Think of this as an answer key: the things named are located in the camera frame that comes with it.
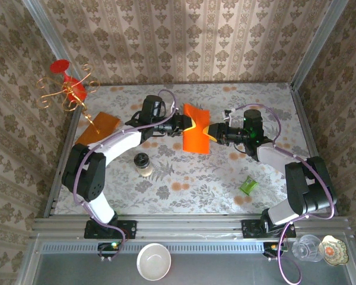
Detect aluminium side rail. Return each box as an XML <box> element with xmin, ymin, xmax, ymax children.
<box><xmin>290</xmin><ymin>83</ymin><xmax>339</xmax><ymax>217</ymax></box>
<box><xmin>43</xmin><ymin>103</ymin><xmax>81</xmax><ymax>217</ymax></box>

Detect green snack packet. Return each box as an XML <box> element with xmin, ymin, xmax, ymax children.
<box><xmin>239</xmin><ymin>175</ymin><xmax>259</xmax><ymax>196</ymax></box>

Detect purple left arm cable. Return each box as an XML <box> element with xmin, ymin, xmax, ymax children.
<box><xmin>72</xmin><ymin>88</ymin><xmax>180</xmax><ymax>262</ymax></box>

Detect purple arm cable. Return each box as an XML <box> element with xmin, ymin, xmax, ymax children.
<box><xmin>72</xmin><ymin>88</ymin><xmax>180</xmax><ymax>262</ymax></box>
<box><xmin>225</xmin><ymin>103</ymin><xmax>338</xmax><ymax>285</ymax></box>

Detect clear glass cup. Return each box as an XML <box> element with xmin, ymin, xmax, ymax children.
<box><xmin>291</xmin><ymin>234</ymin><xmax>323</xmax><ymax>262</ymax></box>

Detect grey slotted cable duct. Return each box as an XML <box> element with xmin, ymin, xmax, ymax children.
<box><xmin>40</xmin><ymin>242</ymin><xmax>268</xmax><ymax>254</ymax></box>

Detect gold wire stand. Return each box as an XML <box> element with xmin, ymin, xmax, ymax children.
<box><xmin>35</xmin><ymin>64</ymin><xmax>101</xmax><ymax>134</ymax></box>

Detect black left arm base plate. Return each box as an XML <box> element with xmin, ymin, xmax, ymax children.
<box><xmin>83</xmin><ymin>219</ymin><xmax>138</xmax><ymax>240</ymax></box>

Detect grey metal shelf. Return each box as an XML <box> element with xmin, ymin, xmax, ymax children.
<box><xmin>17</xmin><ymin>252</ymin><xmax>356</xmax><ymax>285</ymax></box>

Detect patterned small dish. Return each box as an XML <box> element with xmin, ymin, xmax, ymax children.
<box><xmin>318</xmin><ymin>235</ymin><xmax>349</xmax><ymax>266</ymax></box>

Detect white bowl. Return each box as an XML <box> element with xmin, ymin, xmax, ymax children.
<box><xmin>136</xmin><ymin>242</ymin><xmax>172</xmax><ymax>281</ymax></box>

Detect aluminium cross rail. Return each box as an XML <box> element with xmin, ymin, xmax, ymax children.
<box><xmin>31</xmin><ymin>213</ymin><xmax>352</xmax><ymax>240</ymax></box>

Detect red wine glass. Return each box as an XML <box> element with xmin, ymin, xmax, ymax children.
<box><xmin>49</xmin><ymin>59</ymin><xmax>88</xmax><ymax>103</ymax></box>

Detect aluminium frame post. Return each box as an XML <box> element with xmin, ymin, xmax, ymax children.
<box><xmin>21</xmin><ymin>0</ymin><xmax>66</xmax><ymax>65</ymax></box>
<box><xmin>290</xmin><ymin>0</ymin><xmax>351</xmax><ymax>90</ymax></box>

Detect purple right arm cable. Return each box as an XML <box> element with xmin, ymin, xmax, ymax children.
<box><xmin>225</xmin><ymin>103</ymin><xmax>338</xmax><ymax>285</ymax></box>

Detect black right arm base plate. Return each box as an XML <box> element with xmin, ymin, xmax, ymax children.
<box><xmin>241</xmin><ymin>218</ymin><xmax>297</xmax><ymax>238</ymax></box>

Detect orange wooden board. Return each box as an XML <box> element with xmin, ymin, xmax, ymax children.
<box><xmin>74</xmin><ymin>111</ymin><xmax>122</xmax><ymax>147</ymax></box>

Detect glass jar with black lid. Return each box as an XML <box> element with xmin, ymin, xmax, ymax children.
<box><xmin>133</xmin><ymin>152</ymin><xmax>153</xmax><ymax>178</ymax></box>

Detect small circuit board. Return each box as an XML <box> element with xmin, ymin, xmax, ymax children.
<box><xmin>263</xmin><ymin>242</ymin><xmax>288</xmax><ymax>262</ymax></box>
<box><xmin>97</xmin><ymin>242</ymin><xmax>122</xmax><ymax>262</ymax></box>

